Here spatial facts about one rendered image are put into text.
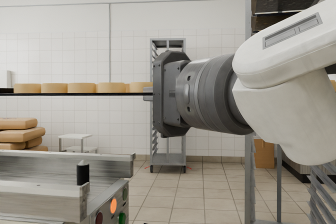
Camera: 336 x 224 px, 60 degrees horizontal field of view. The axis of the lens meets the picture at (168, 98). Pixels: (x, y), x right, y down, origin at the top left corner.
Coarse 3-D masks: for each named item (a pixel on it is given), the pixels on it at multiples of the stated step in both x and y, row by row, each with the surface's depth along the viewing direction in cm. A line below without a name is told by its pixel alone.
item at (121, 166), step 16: (0, 160) 90; (16, 160) 89; (32, 160) 88; (48, 160) 87; (64, 160) 86; (80, 160) 85; (96, 160) 84; (112, 160) 83; (128, 160) 82; (112, 176) 83; (128, 176) 82
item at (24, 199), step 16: (0, 192) 57; (16, 192) 56; (32, 192) 55; (48, 192) 55; (64, 192) 54; (80, 192) 53; (0, 208) 57; (16, 208) 56; (32, 208) 56; (48, 208) 55; (64, 208) 54; (80, 208) 54
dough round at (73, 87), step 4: (68, 84) 52; (72, 84) 51; (76, 84) 51; (80, 84) 51; (84, 84) 51; (88, 84) 51; (92, 84) 52; (68, 88) 52; (72, 88) 51; (76, 88) 51; (80, 88) 51; (84, 88) 51; (88, 88) 51; (92, 88) 52; (68, 92) 52; (72, 92) 51; (76, 92) 51; (80, 92) 51; (84, 92) 51; (88, 92) 51; (92, 92) 52
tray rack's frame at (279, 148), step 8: (280, 152) 210; (280, 160) 210; (280, 168) 210; (280, 176) 210; (280, 184) 210; (312, 184) 203; (280, 192) 210; (280, 200) 210; (280, 208) 210; (280, 216) 210
